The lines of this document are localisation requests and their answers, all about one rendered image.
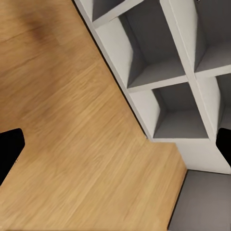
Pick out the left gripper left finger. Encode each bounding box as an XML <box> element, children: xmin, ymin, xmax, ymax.
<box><xmin>0</xmin><ymin>128</ymin><xmax>25</xmax><ymax>186</ymax></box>

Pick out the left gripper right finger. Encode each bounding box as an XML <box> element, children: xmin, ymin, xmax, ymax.
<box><xmin>215</xmin><ymin>128</ymin><xmax>231</xmax><ymax>166</ymax></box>

